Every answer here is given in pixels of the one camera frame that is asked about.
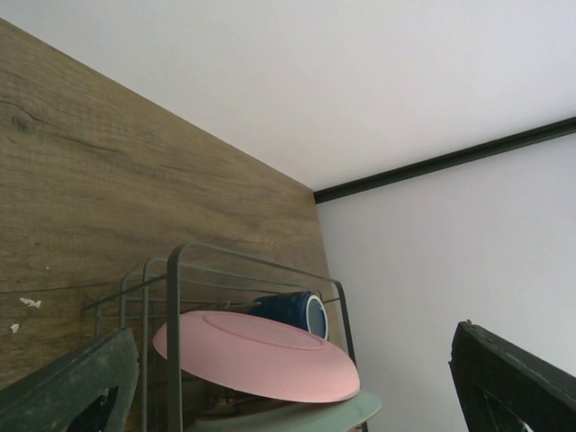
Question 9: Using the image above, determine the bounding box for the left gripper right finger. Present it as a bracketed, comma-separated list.
[449, 321, 575, 431]

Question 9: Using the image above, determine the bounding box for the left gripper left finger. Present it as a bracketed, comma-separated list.
[1, 328, 140, 431]

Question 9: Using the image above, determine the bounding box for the mint green plate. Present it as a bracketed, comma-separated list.
[188, 391, 382, 431]

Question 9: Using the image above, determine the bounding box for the wire dish rack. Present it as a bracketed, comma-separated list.
[131, 244, 356, 431]

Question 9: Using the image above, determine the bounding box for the pink top plate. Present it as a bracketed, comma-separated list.
[180, 310, 360, 403]

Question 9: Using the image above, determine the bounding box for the dark blue mug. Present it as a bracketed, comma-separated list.
[248, 292, 329, 340]

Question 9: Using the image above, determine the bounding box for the right black frame post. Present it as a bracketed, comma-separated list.
[313, 116, 575, 204]

